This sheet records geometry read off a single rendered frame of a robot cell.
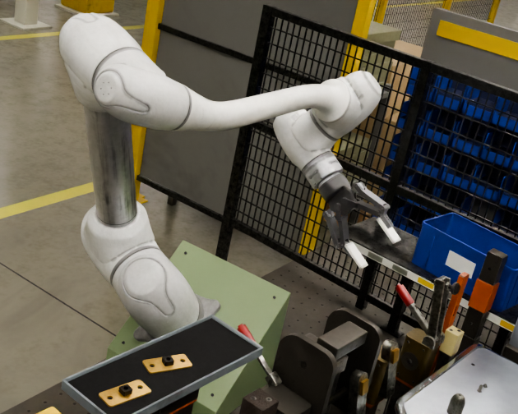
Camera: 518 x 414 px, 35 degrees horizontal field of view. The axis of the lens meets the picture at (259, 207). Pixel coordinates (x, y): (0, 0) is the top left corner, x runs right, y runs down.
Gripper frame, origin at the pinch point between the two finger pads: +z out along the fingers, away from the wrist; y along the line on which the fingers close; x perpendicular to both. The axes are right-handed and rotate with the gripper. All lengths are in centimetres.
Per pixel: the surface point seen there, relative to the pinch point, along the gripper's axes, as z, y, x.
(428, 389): 33.6, -2.6, -10.6
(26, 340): -62, -182, 17
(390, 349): 21.7, 1.7, -19.4
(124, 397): 5, -1, -83
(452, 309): 21.7, 2.7, 8.2
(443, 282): 15.8, 11.4, -2.1
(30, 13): -431, -404, 326
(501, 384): 42.1, 2.8, 7.1
